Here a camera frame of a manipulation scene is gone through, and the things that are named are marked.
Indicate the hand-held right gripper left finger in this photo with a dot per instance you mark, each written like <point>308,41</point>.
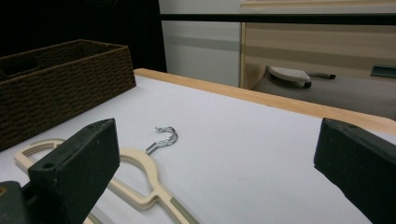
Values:
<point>77,165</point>

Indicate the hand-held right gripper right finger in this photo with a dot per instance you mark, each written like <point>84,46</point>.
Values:
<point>361,165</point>

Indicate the cream hanger with metal hook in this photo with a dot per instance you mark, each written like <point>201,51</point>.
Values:
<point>146,161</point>

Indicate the brown woven basket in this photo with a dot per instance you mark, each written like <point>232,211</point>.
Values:
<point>62,90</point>

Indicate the dark grey desk label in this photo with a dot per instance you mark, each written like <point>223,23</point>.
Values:
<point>384,71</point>

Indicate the office chair base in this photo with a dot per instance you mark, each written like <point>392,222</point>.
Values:
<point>289,74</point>

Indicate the light wooden desk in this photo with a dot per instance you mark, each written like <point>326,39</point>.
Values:
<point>317,46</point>

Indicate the white table sheet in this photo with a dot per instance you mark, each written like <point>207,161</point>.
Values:
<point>224,140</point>

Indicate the black curtain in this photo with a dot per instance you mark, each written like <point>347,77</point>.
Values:
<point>77,18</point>

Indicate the white cabinet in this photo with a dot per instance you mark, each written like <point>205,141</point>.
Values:
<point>202,46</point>

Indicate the black horizontal frame bar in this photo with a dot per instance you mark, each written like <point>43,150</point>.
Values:
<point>280,18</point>

